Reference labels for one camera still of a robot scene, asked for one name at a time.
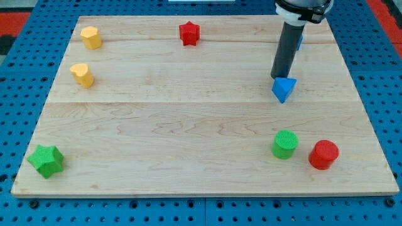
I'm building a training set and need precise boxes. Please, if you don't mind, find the blue triangle block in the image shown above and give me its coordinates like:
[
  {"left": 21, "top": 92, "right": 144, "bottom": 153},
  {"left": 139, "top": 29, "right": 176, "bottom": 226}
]
[{"left": 272, "top": 77, "right": 296, "bottom": 104}]

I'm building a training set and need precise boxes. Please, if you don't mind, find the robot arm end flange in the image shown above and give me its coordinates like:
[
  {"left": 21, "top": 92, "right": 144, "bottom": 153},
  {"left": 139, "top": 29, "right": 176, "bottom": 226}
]
[{"left": 274, "top": 0, "right": 334, "bottom": 26}]

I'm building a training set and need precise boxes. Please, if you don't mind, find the blue cube block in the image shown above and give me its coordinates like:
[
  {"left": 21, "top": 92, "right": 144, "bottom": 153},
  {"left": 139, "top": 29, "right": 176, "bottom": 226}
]
[{"left": 296, "top": 35, "right": 303, "bottom": 51}]

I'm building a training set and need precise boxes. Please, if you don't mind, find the wooden board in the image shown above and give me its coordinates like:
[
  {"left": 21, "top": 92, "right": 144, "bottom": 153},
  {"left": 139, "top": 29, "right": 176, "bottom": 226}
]
[{"left": 11, "top": 16, "right": 399, "bottom": 198}]

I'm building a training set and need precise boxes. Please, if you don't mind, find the red star block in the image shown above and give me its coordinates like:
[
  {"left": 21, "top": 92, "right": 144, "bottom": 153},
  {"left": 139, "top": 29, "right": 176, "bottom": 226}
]
[{"left": 179, "top": 21, "right": 200, "bottom": 46}]

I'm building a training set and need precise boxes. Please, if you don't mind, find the green cylinder block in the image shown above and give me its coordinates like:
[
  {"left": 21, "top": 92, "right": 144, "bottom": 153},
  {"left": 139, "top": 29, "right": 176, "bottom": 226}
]
[{"left": 271, "top": 130, "right": 298, "bottom": 159}]

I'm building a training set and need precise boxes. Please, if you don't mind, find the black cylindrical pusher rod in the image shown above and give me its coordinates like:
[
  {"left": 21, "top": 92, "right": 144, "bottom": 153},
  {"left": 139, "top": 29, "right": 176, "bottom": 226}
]
[{"left": 271, "top": 22, "right": 304, "bottom": 79}]

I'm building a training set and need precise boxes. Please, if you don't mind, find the yellow heart block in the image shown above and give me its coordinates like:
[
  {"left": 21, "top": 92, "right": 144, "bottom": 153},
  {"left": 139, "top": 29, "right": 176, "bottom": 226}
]
[{"left": 70, "top": 63, "right": 95, "bottom": 88}]

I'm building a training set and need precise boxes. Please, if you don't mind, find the red cylinder block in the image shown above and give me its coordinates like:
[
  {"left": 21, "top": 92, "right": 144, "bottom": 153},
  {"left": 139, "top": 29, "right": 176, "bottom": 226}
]
[{"left": 308, "top": 140, "right": 339, "bottom": 170}]

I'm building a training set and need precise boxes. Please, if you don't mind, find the yellow hexagon block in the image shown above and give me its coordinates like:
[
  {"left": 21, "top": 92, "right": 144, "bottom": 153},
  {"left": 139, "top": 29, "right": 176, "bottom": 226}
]
[{"left": 80, "top": 26, "right": 102, "bottom": 50}]

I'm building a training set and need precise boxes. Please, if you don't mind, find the green star block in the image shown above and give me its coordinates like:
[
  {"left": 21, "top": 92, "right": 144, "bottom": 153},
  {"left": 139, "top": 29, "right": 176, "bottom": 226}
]
[{"left": 27, "top": 145, "right": 64, "bottom": 179}]

